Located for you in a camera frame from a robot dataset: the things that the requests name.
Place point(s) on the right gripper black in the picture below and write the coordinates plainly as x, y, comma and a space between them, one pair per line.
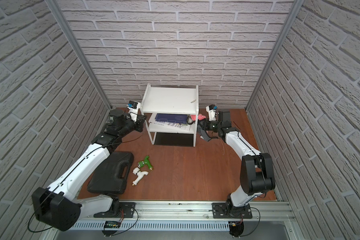
204, 125

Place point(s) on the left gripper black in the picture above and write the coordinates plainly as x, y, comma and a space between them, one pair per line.
139, 123

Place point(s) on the white two-tier bookshelf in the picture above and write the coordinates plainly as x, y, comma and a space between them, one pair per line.
172, 101

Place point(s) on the pink and grey cloth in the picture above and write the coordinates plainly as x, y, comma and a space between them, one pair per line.
193, 119

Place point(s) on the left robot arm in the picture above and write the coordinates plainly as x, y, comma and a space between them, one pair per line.
67, 200

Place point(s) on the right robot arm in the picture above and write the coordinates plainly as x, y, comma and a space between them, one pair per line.
257, 172

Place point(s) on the dark blue book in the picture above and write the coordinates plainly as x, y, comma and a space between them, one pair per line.
172, 118

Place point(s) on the green toy drill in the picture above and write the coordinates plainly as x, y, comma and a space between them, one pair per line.
146, 162

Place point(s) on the white plastic faucet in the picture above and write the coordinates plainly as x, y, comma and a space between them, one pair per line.
140, 174

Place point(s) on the black plastic tool case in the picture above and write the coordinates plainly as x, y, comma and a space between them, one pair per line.
111, 176

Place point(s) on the small green circuit board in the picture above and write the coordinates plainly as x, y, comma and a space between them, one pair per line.
112, 225

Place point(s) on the round black connector puck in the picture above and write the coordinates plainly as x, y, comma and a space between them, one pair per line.
236, 229

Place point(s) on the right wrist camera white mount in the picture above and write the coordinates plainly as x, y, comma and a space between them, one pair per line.
212, 111

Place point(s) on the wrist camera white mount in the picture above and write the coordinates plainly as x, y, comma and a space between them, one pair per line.
134, 108
212, 111

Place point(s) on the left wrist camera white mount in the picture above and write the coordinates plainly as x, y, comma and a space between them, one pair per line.
134, 108

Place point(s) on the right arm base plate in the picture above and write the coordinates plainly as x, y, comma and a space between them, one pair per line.
227, 211

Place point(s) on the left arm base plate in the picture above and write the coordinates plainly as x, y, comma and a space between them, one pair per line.
120, 209

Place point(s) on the aluminium front rail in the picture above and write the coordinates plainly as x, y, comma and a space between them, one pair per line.
268, 211

